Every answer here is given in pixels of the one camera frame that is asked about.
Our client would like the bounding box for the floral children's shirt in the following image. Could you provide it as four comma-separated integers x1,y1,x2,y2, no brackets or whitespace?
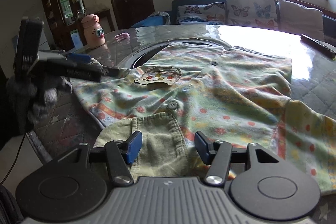
72,41,336,193

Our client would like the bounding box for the pink cartoon bottle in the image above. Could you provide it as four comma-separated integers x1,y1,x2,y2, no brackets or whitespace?
81,14,105,49

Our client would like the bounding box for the wooden display cabinet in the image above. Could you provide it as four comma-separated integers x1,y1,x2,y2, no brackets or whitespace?
42,0,86,51

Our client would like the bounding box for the small pink toy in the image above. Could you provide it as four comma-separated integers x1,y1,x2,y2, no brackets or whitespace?
114,32,130,42

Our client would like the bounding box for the blue cloth on sofa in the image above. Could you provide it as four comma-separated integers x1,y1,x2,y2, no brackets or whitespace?
131,11,171,28

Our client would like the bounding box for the butterfly pillow lying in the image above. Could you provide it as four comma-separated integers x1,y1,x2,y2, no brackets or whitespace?
176,2,226,25

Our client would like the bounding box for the butterfly pillow upright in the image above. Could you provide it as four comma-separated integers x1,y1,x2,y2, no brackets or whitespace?
226,0,278,31

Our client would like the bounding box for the black remote control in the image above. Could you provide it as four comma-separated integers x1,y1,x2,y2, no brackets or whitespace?
300,34,336,60

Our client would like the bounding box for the plain cream pillow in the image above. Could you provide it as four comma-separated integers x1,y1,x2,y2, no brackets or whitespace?
278,0,325,41

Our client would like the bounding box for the blue sofa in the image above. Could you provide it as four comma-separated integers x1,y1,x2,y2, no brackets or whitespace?
131,0,336,44

